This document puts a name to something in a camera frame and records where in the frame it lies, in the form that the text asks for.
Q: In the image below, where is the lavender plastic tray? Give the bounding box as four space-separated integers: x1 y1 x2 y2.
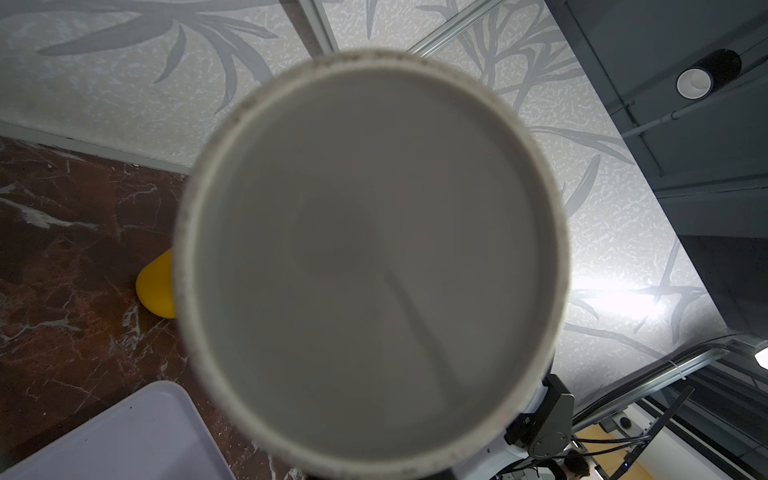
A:
1 381 234 480

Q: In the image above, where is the grey ceramic mug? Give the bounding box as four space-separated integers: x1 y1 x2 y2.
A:
172 49 570 479

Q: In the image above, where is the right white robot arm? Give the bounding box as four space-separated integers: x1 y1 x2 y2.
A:
439 365 694 479

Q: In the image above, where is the yellow ceramic mug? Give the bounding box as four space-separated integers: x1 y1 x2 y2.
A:
135 250 176 319

